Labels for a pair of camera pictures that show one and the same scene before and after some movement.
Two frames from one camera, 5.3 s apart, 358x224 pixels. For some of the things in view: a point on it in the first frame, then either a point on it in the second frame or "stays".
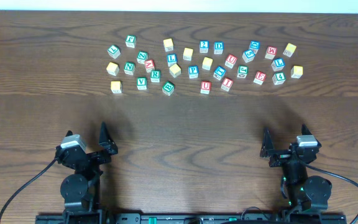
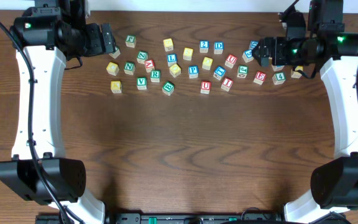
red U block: (206, 87) stays
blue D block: (218, 47) stays
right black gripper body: (284, 156) → (272, 51)
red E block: (260, 78) stays
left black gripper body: (91, 156) → (105, 39)
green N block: (129, 68) stays
